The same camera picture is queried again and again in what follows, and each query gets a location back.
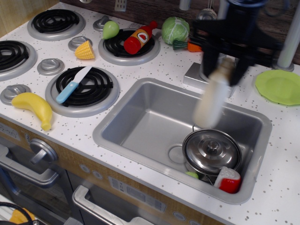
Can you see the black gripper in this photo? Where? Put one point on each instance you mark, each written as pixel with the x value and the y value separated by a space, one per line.
pixel 248 45

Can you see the cream detergent bottle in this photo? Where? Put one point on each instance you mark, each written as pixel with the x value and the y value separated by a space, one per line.
pixel 208 109

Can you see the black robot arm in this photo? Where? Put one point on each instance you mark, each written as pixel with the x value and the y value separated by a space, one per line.
pixel 244 11

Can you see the silver toy sink basin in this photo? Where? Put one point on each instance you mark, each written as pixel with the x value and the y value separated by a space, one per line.
pixel 151 121

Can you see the silver toy faucet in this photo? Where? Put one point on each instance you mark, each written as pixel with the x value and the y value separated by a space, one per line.
pixel 194 77

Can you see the orange toy carrot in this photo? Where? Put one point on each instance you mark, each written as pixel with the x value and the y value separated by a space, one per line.
pixel 186 45

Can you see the hanging steel ladle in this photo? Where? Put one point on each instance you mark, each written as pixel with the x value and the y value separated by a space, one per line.
pixel 208 13

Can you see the green plastic plate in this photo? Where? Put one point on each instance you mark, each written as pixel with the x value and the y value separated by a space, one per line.
pixel 279 86

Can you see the green toy cabbage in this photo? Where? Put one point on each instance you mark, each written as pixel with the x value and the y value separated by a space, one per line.
pixel 175 28

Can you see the grey hanging cylinder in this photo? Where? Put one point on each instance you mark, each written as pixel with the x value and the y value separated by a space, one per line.
pixel 184 5

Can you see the steel pot with lid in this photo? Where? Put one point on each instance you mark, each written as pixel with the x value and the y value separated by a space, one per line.
pixel 206 151

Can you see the red ketchup bottle toy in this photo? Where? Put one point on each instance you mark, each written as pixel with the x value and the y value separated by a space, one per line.
pixel 134 43

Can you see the back right stove burner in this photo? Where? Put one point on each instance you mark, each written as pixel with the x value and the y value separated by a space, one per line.
pixel 112 50

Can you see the stove burner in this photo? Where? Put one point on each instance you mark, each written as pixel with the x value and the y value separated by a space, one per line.
pixel 112 50
pixel 55 25
pixel 96 92
pixel 16 58

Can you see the small green toy piece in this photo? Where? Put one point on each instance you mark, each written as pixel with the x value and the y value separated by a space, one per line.
pixel 193 174

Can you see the red white cheese wedge toy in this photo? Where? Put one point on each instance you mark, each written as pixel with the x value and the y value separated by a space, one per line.
pixel 228 180

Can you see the hanging metal spatula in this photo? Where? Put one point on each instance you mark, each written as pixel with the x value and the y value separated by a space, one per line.
pixel 120 5

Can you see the green toy pear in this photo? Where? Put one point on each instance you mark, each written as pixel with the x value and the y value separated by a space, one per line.
pixel 110 30

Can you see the front right stove burner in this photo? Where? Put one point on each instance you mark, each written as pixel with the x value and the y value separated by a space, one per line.
pixel 96 92

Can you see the silver stove knob back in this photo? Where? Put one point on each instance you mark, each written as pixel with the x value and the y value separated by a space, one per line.
pixel 98 25

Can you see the silver stove knob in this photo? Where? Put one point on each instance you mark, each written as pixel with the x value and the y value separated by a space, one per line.
pixel 98 25
pixel 12 91
pixel 49 67
pixel 75 42

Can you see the yellow toy corn piece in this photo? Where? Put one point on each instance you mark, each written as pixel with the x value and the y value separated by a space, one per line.
pixel 85 51

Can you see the silver stove knob upper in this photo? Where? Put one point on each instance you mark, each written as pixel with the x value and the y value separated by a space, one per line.
pixel 75 42

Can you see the silver stove knob middle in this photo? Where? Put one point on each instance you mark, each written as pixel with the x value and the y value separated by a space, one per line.
pixel 49 67

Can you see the back left stove burner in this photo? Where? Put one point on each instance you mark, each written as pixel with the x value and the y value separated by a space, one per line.
pixel 55 25

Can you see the yellow toy banana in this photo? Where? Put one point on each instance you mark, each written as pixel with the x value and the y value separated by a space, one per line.
pixel 37 105

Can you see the silver oven dial knob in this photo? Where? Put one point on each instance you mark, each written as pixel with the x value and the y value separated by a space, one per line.
pixel 42 151

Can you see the front left stove burner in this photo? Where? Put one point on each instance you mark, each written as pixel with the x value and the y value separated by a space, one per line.
pixel 16 58

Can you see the silver stove knob front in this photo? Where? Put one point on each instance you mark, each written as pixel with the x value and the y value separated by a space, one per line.
pixel 12 91

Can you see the yellow object bottom left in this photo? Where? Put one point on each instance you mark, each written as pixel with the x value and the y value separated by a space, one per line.
pixel 19 218

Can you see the grey metal post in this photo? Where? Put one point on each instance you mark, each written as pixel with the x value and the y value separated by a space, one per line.
pixel 284 61

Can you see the blue handled toy knife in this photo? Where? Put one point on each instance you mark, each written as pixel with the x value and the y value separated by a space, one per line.
pixel 73 84

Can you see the silver dishwasher door handle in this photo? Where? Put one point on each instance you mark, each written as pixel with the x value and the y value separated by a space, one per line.
pixel 79 199

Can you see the silver oven door handle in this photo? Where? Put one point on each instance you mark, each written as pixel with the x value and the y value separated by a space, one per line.
pixel 44 180

